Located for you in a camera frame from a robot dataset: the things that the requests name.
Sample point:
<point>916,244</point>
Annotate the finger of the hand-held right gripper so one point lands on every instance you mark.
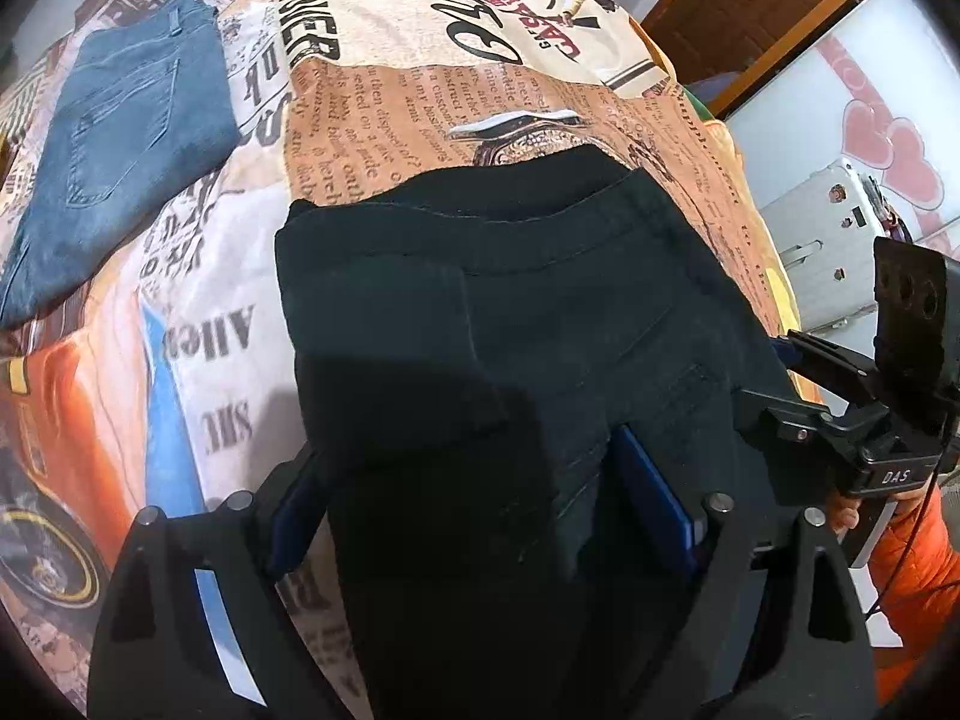
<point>802,442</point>
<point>832,371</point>

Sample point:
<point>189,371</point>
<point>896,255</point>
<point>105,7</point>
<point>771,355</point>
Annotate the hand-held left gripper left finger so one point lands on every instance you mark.
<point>292,517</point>

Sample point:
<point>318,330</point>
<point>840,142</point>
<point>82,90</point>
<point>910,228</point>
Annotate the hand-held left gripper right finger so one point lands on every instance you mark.
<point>652,495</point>

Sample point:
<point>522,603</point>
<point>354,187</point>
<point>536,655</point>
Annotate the black pants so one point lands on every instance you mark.
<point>487,315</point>

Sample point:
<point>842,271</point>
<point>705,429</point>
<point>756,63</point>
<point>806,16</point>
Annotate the person's right forearm orange sleeve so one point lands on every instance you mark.
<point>919,592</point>

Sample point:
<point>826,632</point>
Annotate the person's right hand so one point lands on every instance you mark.
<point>846,517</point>

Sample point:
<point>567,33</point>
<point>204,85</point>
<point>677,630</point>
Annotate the white appliance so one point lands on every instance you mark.
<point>817,217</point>

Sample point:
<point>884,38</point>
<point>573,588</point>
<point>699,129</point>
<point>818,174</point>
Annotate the white wardrobe with pink hearts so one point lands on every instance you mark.
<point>862,75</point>

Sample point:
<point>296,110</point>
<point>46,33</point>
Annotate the brown wooden door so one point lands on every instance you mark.
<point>742,15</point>

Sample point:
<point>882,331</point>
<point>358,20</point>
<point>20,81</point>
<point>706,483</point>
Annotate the blue jeans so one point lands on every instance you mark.
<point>112,135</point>

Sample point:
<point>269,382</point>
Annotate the printed blanket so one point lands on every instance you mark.
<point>375,90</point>

